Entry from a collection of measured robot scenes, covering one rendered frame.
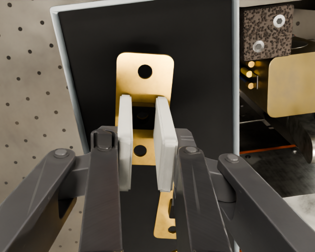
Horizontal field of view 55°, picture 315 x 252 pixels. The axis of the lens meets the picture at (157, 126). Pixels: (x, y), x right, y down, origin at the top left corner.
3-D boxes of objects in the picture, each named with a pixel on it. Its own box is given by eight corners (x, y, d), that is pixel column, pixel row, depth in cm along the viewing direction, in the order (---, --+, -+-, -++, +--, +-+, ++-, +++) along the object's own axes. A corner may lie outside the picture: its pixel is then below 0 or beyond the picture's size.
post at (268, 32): (205, 22, 68) (292, 56, 31) (183, 25, 68) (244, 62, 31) (204, -2, 66) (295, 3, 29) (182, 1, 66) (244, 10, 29)
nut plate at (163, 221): (188, 237, 32) (190, 246, 31) (152, 235, 31) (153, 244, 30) (203, 169, 29) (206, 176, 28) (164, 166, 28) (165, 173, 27)
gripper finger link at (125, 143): (130, 192, 15) (115, 192, 15) (129, 134, 22) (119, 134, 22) (133, 139, 14) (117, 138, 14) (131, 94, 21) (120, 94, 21)
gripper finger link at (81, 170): (115, 201, 14) (46, 200, 13) (118, 148, 18) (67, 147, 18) (116, 172, 13) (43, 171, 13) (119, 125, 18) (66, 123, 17)
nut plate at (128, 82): (163, 163, 24) (165, 171, 23) (114, 162, 23) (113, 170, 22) (174, 54, 20) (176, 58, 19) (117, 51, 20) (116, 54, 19)
